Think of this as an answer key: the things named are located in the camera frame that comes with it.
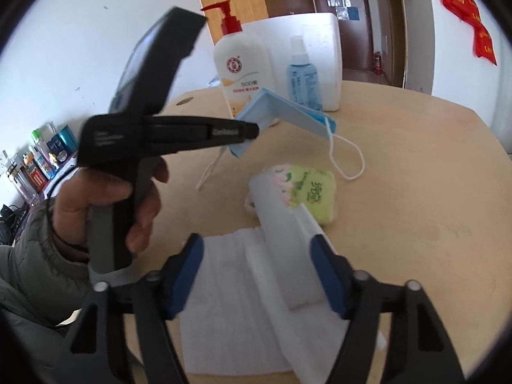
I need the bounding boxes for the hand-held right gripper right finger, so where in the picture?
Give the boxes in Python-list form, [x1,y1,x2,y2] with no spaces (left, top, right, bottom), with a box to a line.
[309,234,467,384]

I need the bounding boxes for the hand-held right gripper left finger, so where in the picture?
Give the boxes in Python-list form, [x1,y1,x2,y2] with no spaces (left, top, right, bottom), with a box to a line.
[54,233,204,384]

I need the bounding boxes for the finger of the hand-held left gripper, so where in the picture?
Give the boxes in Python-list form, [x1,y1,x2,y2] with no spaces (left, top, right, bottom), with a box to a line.
[146,117,260,155]

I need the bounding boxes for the white foam sheet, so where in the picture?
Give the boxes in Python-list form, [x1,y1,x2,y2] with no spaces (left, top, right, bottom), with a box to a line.
[180,228,387,374]

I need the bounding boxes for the blue face mask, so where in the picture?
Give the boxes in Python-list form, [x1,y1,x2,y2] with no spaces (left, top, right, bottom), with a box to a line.
[196,90,365,190]

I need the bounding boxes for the green tissue pack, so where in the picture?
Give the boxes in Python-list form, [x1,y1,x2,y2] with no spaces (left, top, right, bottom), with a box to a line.
[246,164,336,225]

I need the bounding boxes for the white foam box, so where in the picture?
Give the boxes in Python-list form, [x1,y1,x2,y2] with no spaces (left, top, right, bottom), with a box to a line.
[240,13,345,113]

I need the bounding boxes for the person's left forearm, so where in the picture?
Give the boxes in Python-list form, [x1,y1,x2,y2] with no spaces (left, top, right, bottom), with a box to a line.
[0,204,94,329]

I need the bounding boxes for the person's left hand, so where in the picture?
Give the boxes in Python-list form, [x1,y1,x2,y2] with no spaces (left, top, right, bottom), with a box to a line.
[52,159,169,254]

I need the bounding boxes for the white lotion pump bottle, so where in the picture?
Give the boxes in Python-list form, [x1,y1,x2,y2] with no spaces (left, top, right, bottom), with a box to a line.
[200,0,276,118]

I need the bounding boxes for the blue spray bottle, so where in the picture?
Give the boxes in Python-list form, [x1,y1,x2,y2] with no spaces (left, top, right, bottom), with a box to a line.
[286,36,323,110]

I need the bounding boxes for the row of toiletry bottles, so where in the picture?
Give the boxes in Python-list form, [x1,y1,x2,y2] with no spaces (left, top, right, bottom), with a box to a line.
[0,124,78,204]

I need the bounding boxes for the brown entrance door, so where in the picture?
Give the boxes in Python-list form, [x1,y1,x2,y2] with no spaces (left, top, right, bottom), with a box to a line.
[308,0,369,70]

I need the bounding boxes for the door notice papers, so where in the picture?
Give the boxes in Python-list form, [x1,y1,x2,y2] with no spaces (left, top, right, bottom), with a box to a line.
[326,0,361,20]

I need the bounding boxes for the red printed bag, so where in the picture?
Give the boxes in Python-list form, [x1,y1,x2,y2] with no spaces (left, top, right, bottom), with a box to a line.
[474,24,499,67]
[440,0,481,25]

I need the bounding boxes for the brown side door frame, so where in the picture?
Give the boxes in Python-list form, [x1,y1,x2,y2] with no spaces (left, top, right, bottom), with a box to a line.
[380,0,409,89]

